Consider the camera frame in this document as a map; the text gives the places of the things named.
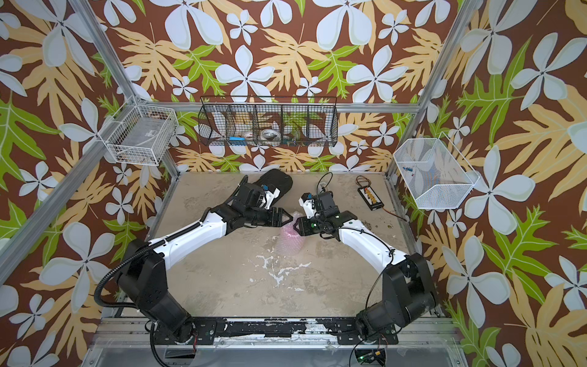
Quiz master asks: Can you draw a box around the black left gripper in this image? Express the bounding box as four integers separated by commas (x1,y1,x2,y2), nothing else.
244,206,294,226

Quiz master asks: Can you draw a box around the pink plastic wine glass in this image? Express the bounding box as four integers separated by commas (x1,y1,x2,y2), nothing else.
279,226,304,254

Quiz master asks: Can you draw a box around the clear bubble wrap sheet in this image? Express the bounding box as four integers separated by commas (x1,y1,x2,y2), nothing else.
275,211,305,256

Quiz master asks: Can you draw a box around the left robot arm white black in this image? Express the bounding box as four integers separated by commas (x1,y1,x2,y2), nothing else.
94,204,294,343

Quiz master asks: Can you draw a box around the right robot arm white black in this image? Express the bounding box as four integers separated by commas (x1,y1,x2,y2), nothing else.
293,211,438,343

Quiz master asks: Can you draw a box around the black hard plastic case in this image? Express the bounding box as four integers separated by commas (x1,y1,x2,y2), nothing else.
254,169,293,196

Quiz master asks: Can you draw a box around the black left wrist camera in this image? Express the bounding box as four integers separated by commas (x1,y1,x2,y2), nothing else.
235,183,281,209

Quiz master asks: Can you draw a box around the black battery holder with wires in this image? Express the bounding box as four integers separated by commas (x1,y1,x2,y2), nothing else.
356,175,405,221

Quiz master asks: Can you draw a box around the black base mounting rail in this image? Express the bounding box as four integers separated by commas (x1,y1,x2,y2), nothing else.
152,317,401,347

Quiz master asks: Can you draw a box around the black wire basket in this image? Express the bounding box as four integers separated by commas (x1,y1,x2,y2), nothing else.
196,96,339,147

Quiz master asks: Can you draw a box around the white wire basket right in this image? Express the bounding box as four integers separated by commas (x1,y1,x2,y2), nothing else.
394,138,480,211

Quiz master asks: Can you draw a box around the white wire basket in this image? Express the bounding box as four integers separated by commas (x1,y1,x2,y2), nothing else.
102,102,178,167
394,138,480,211

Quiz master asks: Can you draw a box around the white wire basket left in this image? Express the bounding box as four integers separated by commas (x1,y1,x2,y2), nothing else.
102,102,178,167

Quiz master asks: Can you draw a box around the aluminium frame post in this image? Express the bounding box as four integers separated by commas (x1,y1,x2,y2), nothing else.
69,0,138,100

